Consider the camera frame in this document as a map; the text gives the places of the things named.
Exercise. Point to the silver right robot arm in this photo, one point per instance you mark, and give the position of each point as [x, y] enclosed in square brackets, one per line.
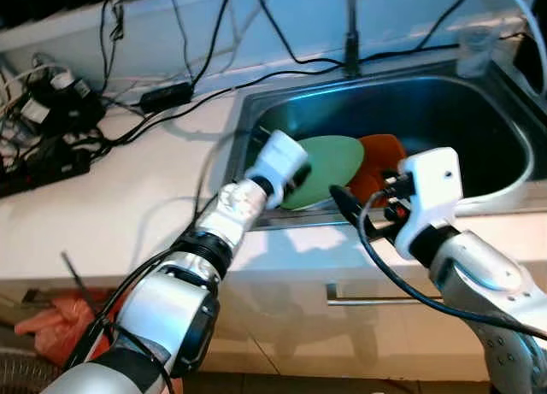
[487, 283]

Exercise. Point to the stainless steel sink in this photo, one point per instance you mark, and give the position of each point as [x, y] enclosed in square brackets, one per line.
[248, 155]

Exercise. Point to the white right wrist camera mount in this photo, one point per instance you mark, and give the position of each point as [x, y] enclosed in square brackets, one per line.
[432, 197]

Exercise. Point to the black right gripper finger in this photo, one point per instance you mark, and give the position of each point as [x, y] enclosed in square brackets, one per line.
[352, 209]

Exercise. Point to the slim black power adapter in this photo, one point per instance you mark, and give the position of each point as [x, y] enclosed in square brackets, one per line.
[167, 97]

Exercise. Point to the orange plate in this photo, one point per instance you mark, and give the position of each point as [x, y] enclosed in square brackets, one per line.
[380, 155]

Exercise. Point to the black power adapter pile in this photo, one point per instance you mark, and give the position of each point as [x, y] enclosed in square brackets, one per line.
[60, 103]

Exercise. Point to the metal sink faucet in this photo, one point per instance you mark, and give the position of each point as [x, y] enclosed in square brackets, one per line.
[352, 35]

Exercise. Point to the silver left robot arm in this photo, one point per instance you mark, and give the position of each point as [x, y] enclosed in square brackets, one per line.
[171, 300]

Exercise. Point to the green plate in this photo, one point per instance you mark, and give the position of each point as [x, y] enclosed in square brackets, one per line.
[333, 167]

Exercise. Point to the black power strip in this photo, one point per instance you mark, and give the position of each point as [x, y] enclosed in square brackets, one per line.
[47, 172]

